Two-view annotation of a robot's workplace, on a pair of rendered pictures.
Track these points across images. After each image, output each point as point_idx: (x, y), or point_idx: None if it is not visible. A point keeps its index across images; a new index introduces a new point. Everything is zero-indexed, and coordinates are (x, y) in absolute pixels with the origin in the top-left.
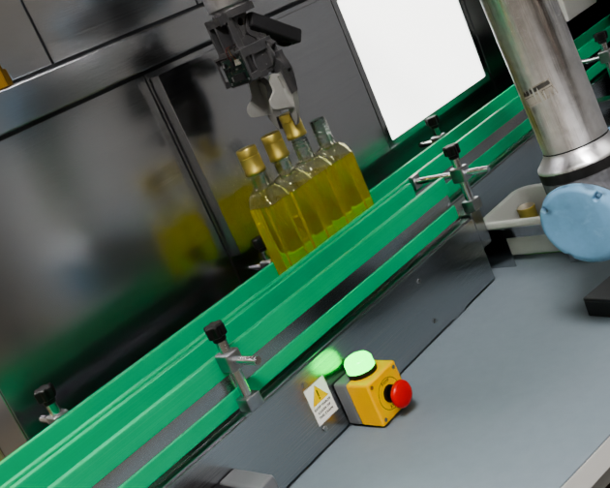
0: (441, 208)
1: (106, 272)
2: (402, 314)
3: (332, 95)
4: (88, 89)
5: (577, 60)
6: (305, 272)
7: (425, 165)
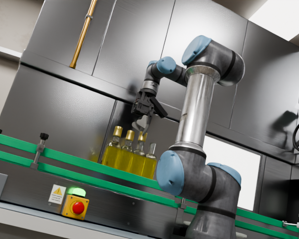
0: (167, 196)
1: (54, 133)
2: (116, 205)
3: None
4: (94, 87)
5: (202, 114)
6: None
7: None
